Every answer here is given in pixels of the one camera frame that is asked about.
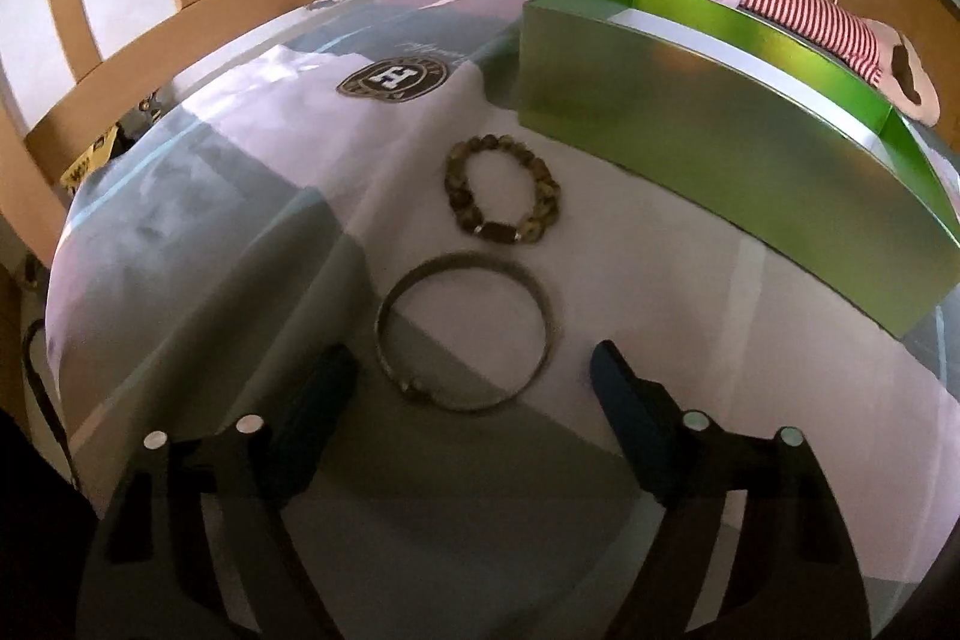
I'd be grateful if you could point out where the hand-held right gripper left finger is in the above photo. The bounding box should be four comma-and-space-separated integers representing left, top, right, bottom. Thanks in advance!
75, 344, 361, 640

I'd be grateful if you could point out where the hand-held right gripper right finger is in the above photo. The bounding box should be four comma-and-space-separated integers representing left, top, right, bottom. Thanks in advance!
589, 340, 875, 640

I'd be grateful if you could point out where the dark metal bangle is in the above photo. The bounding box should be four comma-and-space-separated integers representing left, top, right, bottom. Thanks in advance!
373, 251, 560, 415

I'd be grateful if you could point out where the green cardboard box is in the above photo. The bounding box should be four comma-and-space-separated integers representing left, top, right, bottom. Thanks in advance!
517, 0, 960, 339

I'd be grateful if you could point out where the plaid bed sheet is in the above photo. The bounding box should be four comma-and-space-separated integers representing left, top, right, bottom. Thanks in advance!
45, 0, 960, 611

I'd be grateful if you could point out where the yellow black object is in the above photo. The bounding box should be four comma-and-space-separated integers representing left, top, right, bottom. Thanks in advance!
60, 122, 122, 196

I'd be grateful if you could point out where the striped plush toy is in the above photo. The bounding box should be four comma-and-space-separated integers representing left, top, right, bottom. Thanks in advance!
721, 0, 943, 128

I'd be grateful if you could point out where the brown bead bracelet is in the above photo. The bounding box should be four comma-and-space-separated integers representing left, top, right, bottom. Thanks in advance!
444, 134, 562, 248

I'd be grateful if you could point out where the black cable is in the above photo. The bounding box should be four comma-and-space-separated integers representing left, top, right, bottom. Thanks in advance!
21, 317, 80, 487

